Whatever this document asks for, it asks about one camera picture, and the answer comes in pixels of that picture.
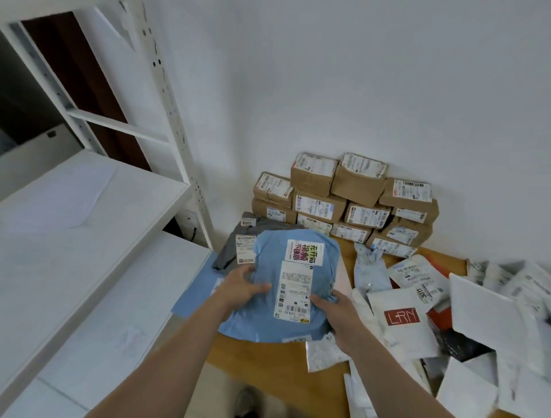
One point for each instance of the person's right hand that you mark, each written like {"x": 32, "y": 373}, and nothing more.
{"x": 344, "y": 321}

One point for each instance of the person's left hand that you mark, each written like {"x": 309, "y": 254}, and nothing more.
{"x": 241, "y": 290}

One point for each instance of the blue plastic mailer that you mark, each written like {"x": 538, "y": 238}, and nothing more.
{"x": 258, "y": 258}

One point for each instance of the grey poly mailer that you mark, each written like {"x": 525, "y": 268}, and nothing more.
{"x": 224, "y": 258}

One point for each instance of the cream mailer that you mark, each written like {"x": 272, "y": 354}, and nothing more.
{"x": 344, "y": 275}

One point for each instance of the smooth light blue mailer package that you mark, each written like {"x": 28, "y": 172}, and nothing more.
{"x": 193, "y": 297}

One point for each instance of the pile of white mailers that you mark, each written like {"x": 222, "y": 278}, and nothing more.
{"x": 404, "y": 336}

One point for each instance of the INS BAHA cardboard box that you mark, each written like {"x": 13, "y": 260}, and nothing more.
{"x": 260, "y": 211}

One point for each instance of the tall brown box double label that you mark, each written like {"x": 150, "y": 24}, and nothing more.
{"x": 314, "y": 225}

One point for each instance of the brown box large label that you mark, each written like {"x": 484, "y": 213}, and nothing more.
{"x": 273, "y": 187}

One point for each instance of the black bubble mailer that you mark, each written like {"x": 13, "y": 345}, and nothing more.
{"x": 460, "y": 344}

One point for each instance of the stack of cardboard boxes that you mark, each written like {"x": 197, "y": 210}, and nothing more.
{"x": 357, "y": 185}

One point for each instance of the white bubble mailer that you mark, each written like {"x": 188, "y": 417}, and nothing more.
{"x": 482, "y": 314}

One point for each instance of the brown box white barcode label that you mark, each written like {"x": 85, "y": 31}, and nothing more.
{"x": 409, "y": 191}

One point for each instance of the person's left forearm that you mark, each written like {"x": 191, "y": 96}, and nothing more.
{"x": 163, "y": 370}

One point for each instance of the person's right forearm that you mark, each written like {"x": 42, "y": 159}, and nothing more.
{"x": 387, "y": 383}

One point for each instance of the person's grey shoe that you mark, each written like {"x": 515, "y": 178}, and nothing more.
{"x": 245, "y": 402}

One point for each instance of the wooden table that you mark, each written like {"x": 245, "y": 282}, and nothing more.
{"x": 267, "y": 366}

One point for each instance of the white metal shelf rack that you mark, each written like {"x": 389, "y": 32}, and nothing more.
{"x": 86, "y": 258}

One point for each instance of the white wall socket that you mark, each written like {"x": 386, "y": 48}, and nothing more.
{"x": 190, "y": 219}

